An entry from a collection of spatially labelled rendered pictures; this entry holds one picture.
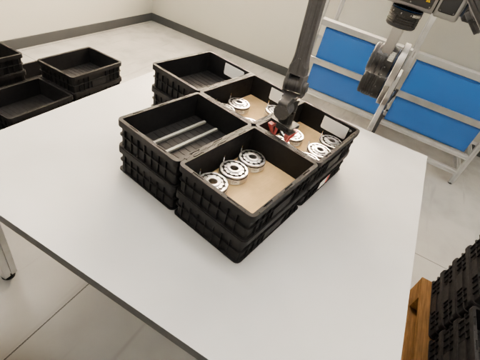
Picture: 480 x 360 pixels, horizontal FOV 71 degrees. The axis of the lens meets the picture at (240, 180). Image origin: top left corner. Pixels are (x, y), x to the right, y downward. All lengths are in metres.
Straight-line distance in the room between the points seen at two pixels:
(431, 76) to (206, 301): 2.72
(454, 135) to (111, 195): 2.89
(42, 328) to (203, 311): 0.96
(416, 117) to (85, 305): 2.89
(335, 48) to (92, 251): 2.74
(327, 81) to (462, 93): 1.10
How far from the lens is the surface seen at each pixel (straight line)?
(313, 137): 1.57
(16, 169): 1.41
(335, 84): 3.39
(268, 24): 4.45
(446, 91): 3.30
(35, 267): 1.99
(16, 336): 1.82
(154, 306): 1.00
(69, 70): 2.58
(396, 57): 1.78
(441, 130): 3.42
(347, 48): 3.29
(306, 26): 1.23
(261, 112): 1.63
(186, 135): 1.35
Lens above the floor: 1.58
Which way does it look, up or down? 39 degrees down
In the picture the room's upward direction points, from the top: 16 degrees clockwise
